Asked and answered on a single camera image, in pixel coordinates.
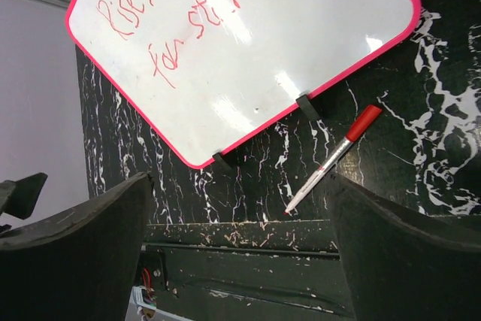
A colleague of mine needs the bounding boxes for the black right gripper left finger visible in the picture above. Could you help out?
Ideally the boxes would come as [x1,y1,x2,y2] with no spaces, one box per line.
[1,172,153,320]

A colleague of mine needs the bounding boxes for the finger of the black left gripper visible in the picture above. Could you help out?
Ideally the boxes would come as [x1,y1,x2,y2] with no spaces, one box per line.
[1,172,48,220]

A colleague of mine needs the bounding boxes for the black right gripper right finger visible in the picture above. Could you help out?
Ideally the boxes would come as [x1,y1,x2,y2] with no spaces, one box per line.
[325,174,480,320]

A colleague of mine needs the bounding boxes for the red marker cap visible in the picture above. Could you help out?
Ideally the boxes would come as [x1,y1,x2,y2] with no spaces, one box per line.
[346,104,383,142]

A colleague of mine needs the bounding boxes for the pink framed whiteboard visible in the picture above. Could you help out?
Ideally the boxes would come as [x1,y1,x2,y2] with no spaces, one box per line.
[66,0,421,169]

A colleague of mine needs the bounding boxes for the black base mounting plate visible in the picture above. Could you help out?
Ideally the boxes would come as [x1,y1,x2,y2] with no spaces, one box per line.
[135,220,355,320]

